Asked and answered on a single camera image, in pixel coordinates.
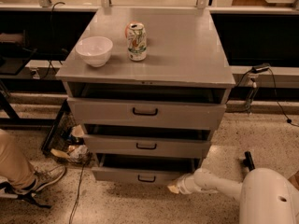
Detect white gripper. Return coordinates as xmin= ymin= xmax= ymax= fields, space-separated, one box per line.
xmin=167 ymin=174 xmax=200 ymax=194

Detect grey bottom drawer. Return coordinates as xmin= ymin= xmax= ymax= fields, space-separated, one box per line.
xmin=92 ymin=153 xmax=202 ymax=185

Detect grey drawer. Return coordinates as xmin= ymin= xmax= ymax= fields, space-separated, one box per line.
xmin=92 ymin=153 xmax=202 ymax=185
xmin=83 ymin=124 xmax=211 ymax=158
xmin=67 ymin=92 xmax=226 ymax=130

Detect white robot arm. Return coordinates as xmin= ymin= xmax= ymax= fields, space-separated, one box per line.
xmin=167 ymin=168 xmax=299 ymax=224

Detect grey middle drawer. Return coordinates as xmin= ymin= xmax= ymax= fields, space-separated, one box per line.
xmin=83 ymin=124 xmax=211 ymax=158

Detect grey drawer cabinet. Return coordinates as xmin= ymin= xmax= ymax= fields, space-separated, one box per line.
xmin=55 ymin=7 xmax=236 ymax=161

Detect grey top drawer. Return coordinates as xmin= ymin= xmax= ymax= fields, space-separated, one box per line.
xmin=67 ymin=92 xmax=226 ymax=130

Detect black metal bar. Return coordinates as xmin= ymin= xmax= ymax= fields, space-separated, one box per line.
xmin=243 ymin=151 xmax=255 ymax=171

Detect cardboard box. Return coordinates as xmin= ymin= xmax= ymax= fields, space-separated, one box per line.
xmin=289 ymin=171 xmax=299 ymax=190

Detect grey sneaker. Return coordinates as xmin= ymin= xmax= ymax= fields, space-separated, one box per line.
xmin=13 ymin=165 xmax=66 ymax=195

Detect black chair base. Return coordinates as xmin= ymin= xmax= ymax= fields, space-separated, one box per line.
xmin=0 ymin=182 xmax=51 ymax=209

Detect black power adapter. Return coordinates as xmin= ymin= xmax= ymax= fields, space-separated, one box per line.
xmin=251 ymin=63 xmax=270 ymax=74

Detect white bowl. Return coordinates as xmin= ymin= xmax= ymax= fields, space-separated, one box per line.
xmin=75 ymin=36 xmax=113 ymax=67

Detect white drink can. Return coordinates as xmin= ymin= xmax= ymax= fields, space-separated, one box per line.
xmin=125 ymin=21 xmax=147 ymax=62

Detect person leg tan trousers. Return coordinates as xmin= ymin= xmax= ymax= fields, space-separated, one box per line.
xmin=0 ymin=130 xmax=36 ymax=190

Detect black floor cable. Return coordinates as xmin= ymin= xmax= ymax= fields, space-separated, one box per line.
xmin=68 ymin=162 xmax=87 ymax=224

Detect black wire basket with trash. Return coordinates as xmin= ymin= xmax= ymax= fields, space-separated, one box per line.
xmin=41 ymin=101 xmax=92 ymax=165

